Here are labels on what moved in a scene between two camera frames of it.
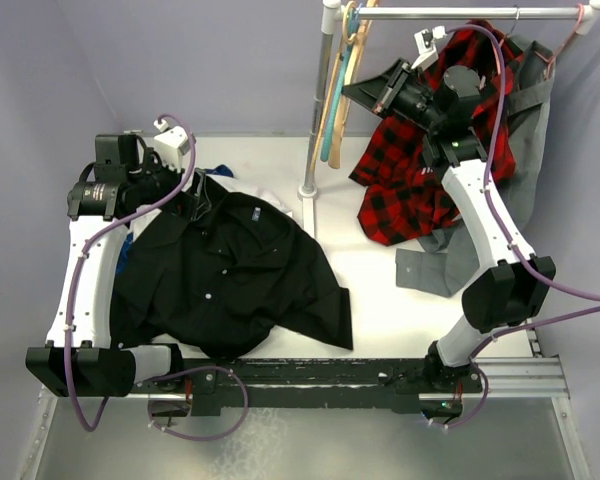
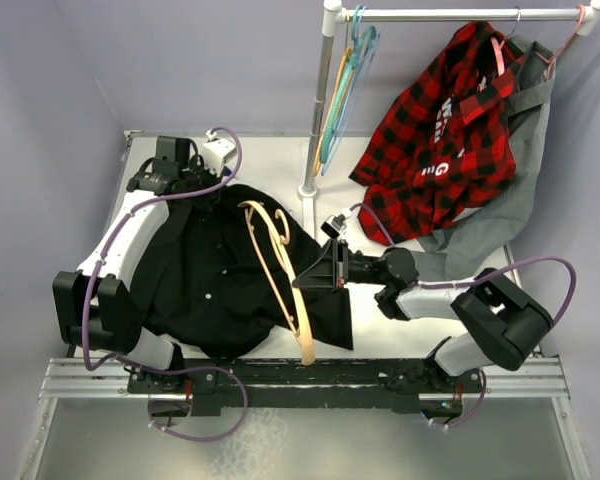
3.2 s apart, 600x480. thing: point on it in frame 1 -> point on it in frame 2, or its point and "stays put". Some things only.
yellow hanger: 348,33 -> 344,64
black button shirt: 221,270 stays put
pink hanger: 552,59 stays put
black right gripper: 381,92 -> 331,271
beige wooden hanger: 365,16 -> 282,222
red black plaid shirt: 399,199 stays put
